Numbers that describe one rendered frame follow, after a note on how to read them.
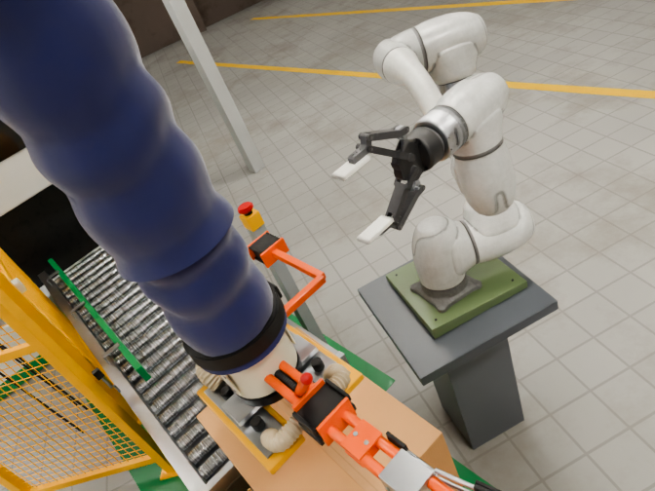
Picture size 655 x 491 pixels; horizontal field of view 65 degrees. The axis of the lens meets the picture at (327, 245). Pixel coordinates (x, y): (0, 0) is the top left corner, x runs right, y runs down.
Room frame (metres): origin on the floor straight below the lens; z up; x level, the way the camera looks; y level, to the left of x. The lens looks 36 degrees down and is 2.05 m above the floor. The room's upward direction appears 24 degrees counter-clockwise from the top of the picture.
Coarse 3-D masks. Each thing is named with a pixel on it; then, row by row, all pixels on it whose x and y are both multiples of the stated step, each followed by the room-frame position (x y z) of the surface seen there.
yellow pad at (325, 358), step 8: (288, 328) 1.02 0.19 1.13; (304, 336) 0.96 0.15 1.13; (312, 344) 0.93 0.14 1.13; (320, 352) 0.89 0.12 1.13; (328, 352) 0.88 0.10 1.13; (312, 360) 0.85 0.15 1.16; (320, 360) 0.84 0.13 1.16; (328, 360) 0.85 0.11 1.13; (336, 360) 0.84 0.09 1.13; (304, 368) 0.86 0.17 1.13; (312, 368) 0.85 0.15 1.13; (320, 368) 0.83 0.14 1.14; (352, 368) 0.80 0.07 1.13; (320, 376) 0.82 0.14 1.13; (352, 376) 0.78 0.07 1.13; (360, 376) 0.77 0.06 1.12; (352, 384) 0.76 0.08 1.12
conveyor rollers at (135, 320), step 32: (96, 256) 3.11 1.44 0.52; (64, 288) 2.84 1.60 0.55; (96, 288) 2.67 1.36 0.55; (128, 288) 2.55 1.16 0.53; (128, 320) 2.26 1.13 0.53; (160, 320) 2.15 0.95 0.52; (160, 352) 1.87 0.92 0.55; (160, 384) 1.67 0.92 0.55; (160, 416) 1.49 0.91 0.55; (192, 416) 1.43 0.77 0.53
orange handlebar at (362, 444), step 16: (288, 256) 1.15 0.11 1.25; (304, 272) 1.07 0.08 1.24; (320, 272) 1.03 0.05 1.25; (304, 288) 0.99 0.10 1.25; (288, 304) 0.96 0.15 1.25; (288, 368) 0.77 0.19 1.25; (272, 384) 0.75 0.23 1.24; (288, 400) 0.70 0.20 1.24; (352, 416) 0.59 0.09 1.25; (336, 432) 0.58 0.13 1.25; (352, 432) 0.56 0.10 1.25; (368, 432) 0.55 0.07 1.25; (352, 448) 0.53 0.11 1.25; (368, 448) 0.52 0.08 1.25; (384, 448) 0.51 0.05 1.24; (368, 464) 0.49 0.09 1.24; (432, 480) 0.42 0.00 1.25
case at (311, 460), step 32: (288, 416) 0.90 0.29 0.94; (384, 416) 0.78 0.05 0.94; (416, 416) 0.74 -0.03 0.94; (224, 448) 0.89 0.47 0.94; (320, 448) 0.77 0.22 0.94; (416, 448) 0.66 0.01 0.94; (256, 480) 0.76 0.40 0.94; (288, 480) 0.72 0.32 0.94; (320, 480) 0.69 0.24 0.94; (352, 480) 0.66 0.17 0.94
